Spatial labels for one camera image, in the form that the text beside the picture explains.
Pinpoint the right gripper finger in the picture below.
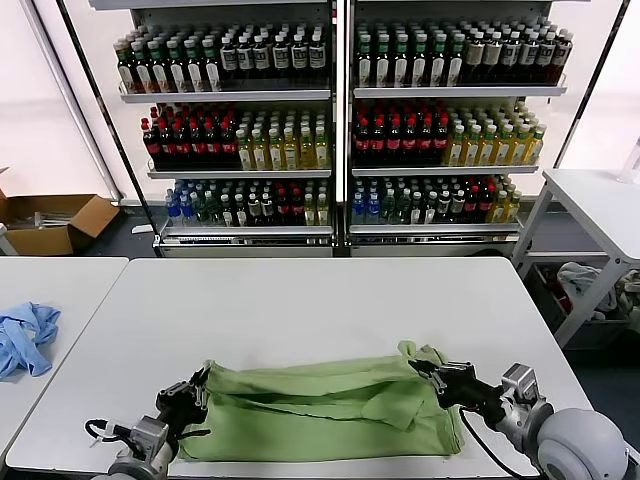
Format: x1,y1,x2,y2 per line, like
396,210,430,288
407,359,448,398
418,358,477,375

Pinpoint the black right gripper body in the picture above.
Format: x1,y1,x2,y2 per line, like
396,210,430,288
437,368,505,417

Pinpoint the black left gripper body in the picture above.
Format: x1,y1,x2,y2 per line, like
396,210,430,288
155,388,210,441

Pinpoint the green t-shirt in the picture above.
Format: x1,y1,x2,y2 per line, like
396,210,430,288
177,339,466,464

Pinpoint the red cloth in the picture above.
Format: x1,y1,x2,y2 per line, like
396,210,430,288
547,279,571,314

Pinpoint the dark storage crate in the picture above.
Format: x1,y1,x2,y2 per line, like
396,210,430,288
527,262,640,351

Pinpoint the pale grey crumpled cloth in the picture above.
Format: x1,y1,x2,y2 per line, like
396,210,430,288
555,261,619,324

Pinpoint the blue crumpled cloth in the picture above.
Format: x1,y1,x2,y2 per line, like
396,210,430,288
0,301,63,384

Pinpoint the olive grey crumpled cloth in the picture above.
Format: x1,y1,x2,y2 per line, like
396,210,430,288
615,269,640,316

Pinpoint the open cardboard box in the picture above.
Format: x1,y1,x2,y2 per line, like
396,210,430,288
0,165,121,257

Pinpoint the white side table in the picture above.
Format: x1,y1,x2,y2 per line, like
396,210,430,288
510,167,640,349

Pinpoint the clear plastic packaging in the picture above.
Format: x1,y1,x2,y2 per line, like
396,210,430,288
7,209,69,231

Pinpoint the grey drinks display rack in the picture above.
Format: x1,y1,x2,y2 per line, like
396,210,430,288
344,0,570,259
88,0,346,260

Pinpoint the dark bottle tan label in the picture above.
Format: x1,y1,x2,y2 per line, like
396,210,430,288
483,29,505,83
464,29,485,84

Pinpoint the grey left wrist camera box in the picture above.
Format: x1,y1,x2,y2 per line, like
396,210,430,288
130,415,171,454

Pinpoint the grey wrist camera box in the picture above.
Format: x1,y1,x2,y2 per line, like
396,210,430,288
130,415,171,454
501,363,548,409

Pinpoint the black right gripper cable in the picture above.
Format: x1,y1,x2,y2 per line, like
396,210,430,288
457,405,544,476

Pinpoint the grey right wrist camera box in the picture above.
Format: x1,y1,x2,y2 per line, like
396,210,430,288
501,363,548,409

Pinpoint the black left camera cable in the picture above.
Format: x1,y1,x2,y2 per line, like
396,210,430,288
83,418,135,447

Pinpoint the black slanted frame pole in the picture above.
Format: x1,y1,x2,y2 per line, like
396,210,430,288
552,0,635,169
54,0,165,260

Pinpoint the white slanted frame bar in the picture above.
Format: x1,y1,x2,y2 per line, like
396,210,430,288
19,0,124,206

